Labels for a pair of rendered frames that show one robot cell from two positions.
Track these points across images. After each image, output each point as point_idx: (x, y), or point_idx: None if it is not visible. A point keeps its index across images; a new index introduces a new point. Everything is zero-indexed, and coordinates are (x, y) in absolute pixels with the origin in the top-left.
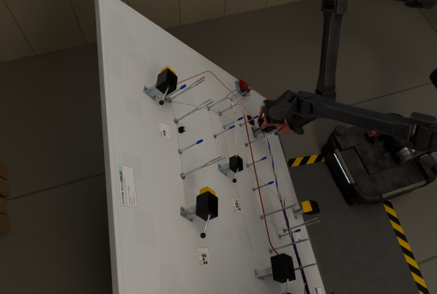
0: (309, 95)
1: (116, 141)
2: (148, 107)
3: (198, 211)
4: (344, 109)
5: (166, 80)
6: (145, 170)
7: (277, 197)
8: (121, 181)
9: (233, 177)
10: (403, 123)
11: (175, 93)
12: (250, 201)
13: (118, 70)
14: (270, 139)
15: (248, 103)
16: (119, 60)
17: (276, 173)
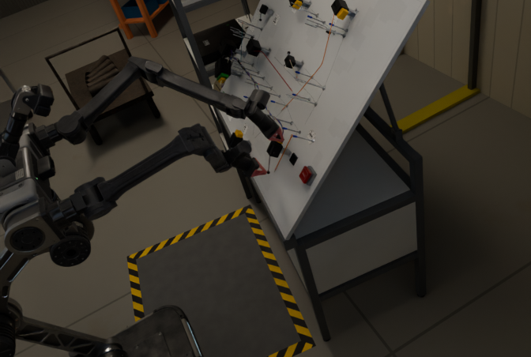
0: (235, 100)
1: None
2: (349, 7)
3: None
4: (206, 88)
5: None
6: None
7: None
8: None
9: (293, 77)
10: (167, 70)
11: (344, 48)
12: (280, 83)
13: None
14: (274, 181)
15: (299, 178)
16: None
17: (265, 152)
